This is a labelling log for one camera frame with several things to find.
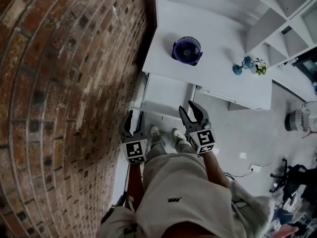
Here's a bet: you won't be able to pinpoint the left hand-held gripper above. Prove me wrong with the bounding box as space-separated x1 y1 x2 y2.
118 110 150 166

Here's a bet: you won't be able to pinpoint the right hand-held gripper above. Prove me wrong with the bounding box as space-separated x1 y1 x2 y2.
178 100 216 156

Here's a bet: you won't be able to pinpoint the person's right forearm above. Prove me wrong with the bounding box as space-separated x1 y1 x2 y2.
201 149 233 191

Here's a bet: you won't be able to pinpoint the person's left forearm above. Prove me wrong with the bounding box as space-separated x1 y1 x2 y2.
125 162 145 213

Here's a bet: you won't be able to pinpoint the white desk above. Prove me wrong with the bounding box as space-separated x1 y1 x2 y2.
142 8 273 112

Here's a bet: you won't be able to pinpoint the purple desk fan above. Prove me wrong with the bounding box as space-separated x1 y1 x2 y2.
171 36 204 67

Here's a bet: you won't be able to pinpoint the grey trousers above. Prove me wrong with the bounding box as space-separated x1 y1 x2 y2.
148 134 197 159

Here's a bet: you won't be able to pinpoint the blue lantern lamp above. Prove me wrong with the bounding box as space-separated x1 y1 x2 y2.
232 56 255 76

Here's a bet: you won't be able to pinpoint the small potted plant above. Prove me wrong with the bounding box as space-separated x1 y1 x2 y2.
252 58 269 76

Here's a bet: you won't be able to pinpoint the beige shirt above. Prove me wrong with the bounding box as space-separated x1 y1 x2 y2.
96 152 276 238

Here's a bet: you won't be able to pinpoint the grey striped woven basket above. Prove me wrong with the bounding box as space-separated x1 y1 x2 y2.
284 108 311 133

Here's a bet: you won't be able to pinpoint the black office chair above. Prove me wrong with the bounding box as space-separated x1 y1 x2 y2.
269 157 317 203

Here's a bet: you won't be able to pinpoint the white shelf unit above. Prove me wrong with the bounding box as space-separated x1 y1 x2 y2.
155 0 317 67

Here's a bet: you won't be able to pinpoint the dark glass window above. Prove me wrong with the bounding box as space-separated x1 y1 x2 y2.
296 47 317 85

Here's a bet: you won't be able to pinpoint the cluttered work table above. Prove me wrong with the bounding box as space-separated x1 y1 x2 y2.
272 194 317 238

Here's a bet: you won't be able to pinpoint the black power cable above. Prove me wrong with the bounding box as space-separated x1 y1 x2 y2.
224 162 273 181

